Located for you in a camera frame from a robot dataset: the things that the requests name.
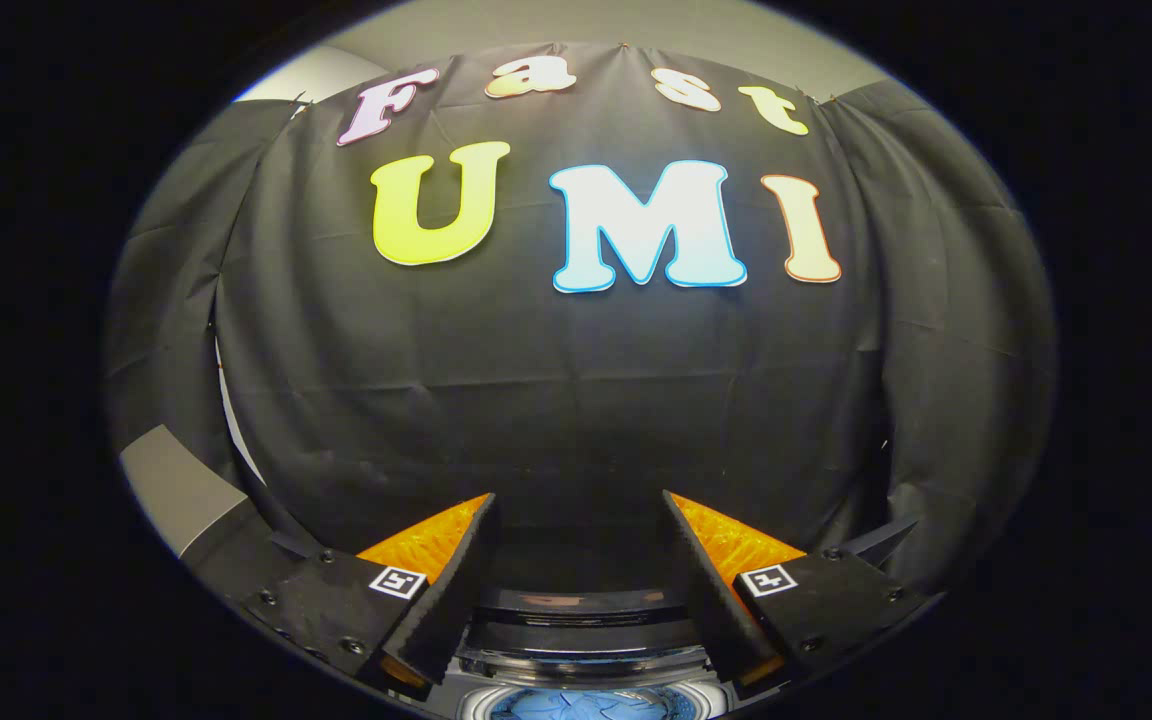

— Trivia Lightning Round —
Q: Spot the light blue polo shirt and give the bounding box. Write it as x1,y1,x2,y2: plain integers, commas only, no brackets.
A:
491,688,677,720

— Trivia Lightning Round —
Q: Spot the grey cabinet with dark top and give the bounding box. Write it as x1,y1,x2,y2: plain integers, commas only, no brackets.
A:
119,425,277,591

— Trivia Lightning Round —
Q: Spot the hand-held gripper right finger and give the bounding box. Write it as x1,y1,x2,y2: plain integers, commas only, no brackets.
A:
661,490,942,691

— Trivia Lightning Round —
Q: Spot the dark washing machine lid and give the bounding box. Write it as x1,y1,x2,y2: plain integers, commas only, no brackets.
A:
271,515,922,656

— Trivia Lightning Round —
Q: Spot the grey washing machine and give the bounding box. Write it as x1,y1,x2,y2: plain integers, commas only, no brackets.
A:
436,640,737,720

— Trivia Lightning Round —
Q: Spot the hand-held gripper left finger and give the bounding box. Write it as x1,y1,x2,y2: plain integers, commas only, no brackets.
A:
241,492,499,696

